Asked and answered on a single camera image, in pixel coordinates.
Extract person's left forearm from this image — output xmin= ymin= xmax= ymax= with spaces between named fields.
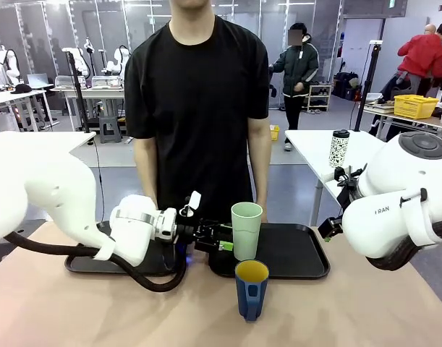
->
xmin=247 ymin=116 xmax=273 ymax=209

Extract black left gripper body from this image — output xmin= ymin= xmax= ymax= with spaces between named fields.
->
xmin=177 ymin=217 xmax=225 ymax=254

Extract light green plastic cup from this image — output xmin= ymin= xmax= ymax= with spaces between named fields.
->
xmin=230 ymin=201 xmax=264 ymax=262

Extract black tripod pole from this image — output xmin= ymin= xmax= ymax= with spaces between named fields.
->
xmin=61 ymin=46 xmax=93 ymax=134
xmin=353 ymin=38 xmax=383 ymax=132

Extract clear plastic storage box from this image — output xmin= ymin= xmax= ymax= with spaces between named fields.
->
xmin=90 ymin=74 xmax=123 ymax=88
xmin=54 ymin=74 xmax=88 ymax=89

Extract white background desk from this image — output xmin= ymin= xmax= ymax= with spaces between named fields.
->
xmin=49 ymin=85 xmax=127 ymax=132
xmin=0 ymin=88 xmax=61 ymax=133

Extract grey plastic step stool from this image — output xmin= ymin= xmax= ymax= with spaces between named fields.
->
xmin=98 ymin=115 xmax=122 ymax=145

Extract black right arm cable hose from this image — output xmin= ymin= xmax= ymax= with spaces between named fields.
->
xmin=365 ymin=218 xmax=442 ymax=272

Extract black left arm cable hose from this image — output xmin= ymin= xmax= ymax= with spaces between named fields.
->
xmin=2 ymin=231 xmax=188 ymax=294

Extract white shoe rack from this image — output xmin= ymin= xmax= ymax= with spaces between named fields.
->
xmin=302 ymin=82 xmax=333 ymax=113

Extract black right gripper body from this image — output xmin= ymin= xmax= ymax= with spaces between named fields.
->
xmin=316 ymin=215 xmax=344 ymax=240

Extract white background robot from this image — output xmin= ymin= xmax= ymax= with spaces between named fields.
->
xmin=101 ymin=44 xmax=131 ymax=76
xmin=0 ymin=44 xmax=22 ymax=87

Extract black plastic tray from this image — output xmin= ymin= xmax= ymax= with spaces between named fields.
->
xmin=64 ymin=220 xmax=188 ymax=278
xmin=208 ymin=222 xmax=331 ymax=280

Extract table under yellow basket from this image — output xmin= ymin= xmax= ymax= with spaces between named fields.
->
xmin=361 ymin=102 xmax=442 ymax=142

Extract large yellow plastic basket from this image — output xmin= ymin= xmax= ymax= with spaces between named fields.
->
xmin=393 ymin=93 xmax=441 ymax=120

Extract person in red jacket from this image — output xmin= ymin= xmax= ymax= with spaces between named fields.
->
xmin=396 ymin=21 xmax=442 ymax=95

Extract black bags on floor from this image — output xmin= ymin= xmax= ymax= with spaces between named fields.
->
xmin=332 ymin=71 xmax=362 ymax=101

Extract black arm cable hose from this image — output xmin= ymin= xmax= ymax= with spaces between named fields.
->
xmin=2 ymin=231 xmax=188 ymax=294
xmin=365 ymin=218 xmax=442 ymax=272

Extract grey laptop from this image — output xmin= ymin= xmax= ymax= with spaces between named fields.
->
xmin=26 ymin=72 xmax=55 ymax=90

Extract blue cup with yellow inside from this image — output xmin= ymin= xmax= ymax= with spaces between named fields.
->
xmin=234 ymin=259 xmax=270 ymax=322

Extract person in black t-shirt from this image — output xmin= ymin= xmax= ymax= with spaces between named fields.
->
xmin=124 ymin=0 xmax=271 ymax=224

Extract white speckled tumbler black lid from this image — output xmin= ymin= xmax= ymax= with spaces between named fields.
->
xmin=328 ymin=129 xmax=351 ymax=170

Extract person's left hand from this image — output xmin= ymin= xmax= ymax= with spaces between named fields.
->
xmin=255 ymin=199 xmax=269 ymax=223

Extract white side table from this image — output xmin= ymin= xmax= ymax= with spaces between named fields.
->
xmin=284 ymin=129 xmax=388 ymax=227
xmin=61 ymin=130 xmax=98 ymax=167

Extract person in green jacket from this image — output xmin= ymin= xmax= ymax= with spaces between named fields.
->
xmin=268 ymin=22 xmax=320 ymax=152

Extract person's right forearm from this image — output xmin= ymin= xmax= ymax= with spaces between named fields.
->
xmin=132 ymin=136 xmax=159 ymax=203

